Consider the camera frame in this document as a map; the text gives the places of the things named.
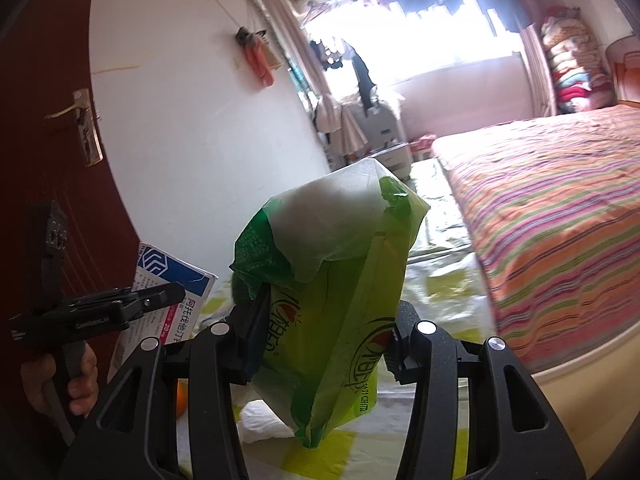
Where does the white medicine box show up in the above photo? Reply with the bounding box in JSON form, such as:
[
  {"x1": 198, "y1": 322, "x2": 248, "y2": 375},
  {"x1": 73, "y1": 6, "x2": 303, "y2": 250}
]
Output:
[{"x1": 106, "y1": 242, "x2": 219, "y2": 384}]

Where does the green tissue pack bag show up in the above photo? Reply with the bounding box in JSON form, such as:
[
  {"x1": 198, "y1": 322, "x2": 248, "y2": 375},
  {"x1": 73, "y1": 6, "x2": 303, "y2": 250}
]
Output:
[{"x1": 231, "y1": 158, "x2": 430, "y2": 448}]

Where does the person's left hand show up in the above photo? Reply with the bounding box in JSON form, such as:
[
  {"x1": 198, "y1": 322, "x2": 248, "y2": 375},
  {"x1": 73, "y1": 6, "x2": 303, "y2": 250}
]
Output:
[{"x1": 19, "y1": 341, "x2": 100, "y2": 418}]

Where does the red wooden door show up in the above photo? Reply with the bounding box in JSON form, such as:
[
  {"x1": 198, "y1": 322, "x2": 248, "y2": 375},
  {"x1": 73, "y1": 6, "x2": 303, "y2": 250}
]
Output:
[{"x1": 0, "y1": 0, "x2": 141, "y2": 480}]

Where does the white storage basket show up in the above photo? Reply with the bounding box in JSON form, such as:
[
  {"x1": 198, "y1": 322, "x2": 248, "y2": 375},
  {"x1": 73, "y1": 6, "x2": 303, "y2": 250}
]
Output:
[{"x1": 369, "y1": 143, "x2": 413, "y2": 181}]

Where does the striped bed cover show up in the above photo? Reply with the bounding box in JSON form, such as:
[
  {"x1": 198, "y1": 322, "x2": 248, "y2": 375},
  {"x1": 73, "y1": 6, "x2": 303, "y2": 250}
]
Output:
[{"x1": 433, "y1": 104, "x2": 639, "y2": 373}]

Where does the left pink curtain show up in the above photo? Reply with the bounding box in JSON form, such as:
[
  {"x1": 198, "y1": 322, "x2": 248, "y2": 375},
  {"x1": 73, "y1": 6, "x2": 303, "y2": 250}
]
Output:
[{"x1": 262, "y1": 0, "x2": 368, "y2": 157}]

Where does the pink curtain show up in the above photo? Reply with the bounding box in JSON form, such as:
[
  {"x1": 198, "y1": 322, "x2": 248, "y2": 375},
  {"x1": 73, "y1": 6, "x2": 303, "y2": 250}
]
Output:
[
  {"x1": 262, "y1": 0, "x2": 368, "y2": 157},
  {"x1": 520, "y1": 25, "x2": 558, "y2": 117}
]

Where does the white washing machine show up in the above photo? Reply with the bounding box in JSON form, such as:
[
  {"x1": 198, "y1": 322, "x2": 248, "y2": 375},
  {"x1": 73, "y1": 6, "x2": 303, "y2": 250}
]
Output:
[{"x1": 348, "y1": 103, "x2": 406, "y2": 150}]

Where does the right pink curtain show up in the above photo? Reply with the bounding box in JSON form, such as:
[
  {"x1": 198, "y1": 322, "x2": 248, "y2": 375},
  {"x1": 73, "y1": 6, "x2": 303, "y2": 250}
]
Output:
[{"x1": 520, "y1": 25, "x2": 558, "y2": 117}]

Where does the stack of folded quilts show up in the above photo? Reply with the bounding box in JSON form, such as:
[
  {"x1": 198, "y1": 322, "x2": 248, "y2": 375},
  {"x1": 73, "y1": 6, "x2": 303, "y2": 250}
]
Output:
[{"x1": 541, "y1": 6, "x2": 615, "y2": 114}]

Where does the brass door handle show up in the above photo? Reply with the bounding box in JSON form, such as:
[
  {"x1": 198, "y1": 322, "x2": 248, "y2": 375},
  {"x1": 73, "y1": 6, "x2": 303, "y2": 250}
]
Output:
[{"x1": 44, "y1": 88, "x2": 104, "y2": 167}]

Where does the orange cloth on wall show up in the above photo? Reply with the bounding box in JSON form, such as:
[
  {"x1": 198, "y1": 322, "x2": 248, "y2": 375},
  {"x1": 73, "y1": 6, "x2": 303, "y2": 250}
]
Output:
[{"x1": 234, "y1": 27, "x2": 282, "y2": 88}]

